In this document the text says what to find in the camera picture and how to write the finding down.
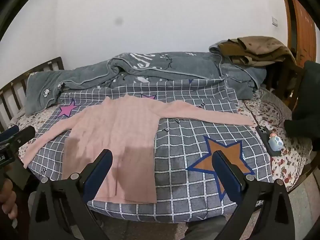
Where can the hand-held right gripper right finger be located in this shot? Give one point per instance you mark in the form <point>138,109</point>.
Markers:
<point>225,175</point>

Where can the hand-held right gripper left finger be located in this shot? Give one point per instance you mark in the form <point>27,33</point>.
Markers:
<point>100,172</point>

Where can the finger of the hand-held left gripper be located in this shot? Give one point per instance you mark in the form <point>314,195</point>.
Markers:
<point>23,136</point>

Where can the pink knit sweater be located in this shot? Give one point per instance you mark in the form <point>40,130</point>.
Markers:
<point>112,130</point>

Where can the person's left hand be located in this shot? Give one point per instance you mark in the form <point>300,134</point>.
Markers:
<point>7,200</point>

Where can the grey checked star duvet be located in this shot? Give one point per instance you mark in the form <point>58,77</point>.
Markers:
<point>180,160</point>

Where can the black phone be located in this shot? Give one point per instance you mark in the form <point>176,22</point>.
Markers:
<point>262,133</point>

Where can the person's grey trouser leg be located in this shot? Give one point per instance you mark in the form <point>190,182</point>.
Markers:
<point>207,228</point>

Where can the small blue toy figure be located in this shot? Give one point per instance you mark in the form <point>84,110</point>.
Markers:
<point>275,143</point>

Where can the floral bed sheet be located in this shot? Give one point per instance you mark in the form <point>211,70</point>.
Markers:
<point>287,165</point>

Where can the dark wooden headboard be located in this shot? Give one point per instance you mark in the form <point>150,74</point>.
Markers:
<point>53,63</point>

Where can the dark green cloth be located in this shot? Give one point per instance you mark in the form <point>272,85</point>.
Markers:
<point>310,100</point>

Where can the wooden chair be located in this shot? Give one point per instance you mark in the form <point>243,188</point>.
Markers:
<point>296,85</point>

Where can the brown jacket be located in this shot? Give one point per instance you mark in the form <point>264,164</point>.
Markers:
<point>262,47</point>

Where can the orange wooden door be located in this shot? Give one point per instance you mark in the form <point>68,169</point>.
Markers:
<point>302,30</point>

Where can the white wall switch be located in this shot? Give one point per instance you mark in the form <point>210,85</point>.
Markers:
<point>275,21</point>

